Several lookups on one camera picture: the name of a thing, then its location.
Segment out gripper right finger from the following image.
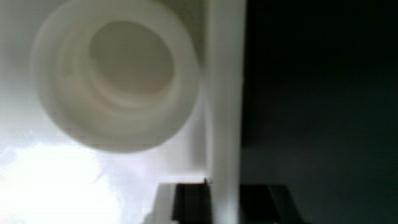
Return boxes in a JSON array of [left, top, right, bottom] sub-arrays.
[[240, 184, 309, 224]]

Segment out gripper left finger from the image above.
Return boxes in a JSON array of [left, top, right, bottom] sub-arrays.
[[155, 181, 214, 224]]

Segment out white square tabletop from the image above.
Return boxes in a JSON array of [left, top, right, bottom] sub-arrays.
[[0, 0, 247, 224]]

